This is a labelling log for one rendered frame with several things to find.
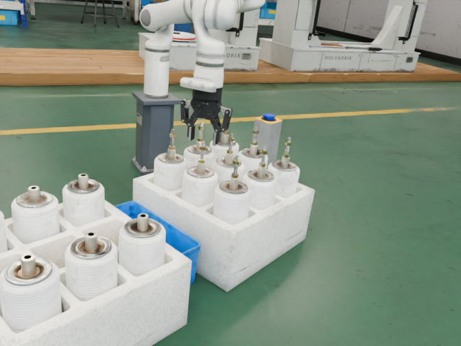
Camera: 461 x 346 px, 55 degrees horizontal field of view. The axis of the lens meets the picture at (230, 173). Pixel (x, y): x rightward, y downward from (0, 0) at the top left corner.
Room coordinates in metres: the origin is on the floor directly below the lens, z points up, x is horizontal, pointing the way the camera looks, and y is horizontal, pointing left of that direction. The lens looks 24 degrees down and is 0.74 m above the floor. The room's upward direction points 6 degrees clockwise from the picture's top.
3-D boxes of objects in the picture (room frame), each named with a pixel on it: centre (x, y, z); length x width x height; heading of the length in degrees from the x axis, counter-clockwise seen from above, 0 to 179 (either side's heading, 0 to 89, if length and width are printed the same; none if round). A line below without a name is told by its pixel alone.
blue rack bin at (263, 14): (6.97, -0.22, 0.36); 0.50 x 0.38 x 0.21; 28
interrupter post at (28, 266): (0.61, 0.32, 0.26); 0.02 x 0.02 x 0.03
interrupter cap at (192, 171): (1.10, 0.08, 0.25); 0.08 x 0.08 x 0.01
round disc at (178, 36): (3.50, 0.53, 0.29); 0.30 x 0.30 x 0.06
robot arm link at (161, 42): (1.66, 0.32, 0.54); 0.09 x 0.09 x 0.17; 52
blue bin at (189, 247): (1.00, 0.20, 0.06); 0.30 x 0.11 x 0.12; 50
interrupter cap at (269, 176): (1.12, -0.08, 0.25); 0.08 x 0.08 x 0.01
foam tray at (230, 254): (1.19, 0.01, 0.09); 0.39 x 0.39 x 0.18; 52
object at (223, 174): (1.19, 0.01, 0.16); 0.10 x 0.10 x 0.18
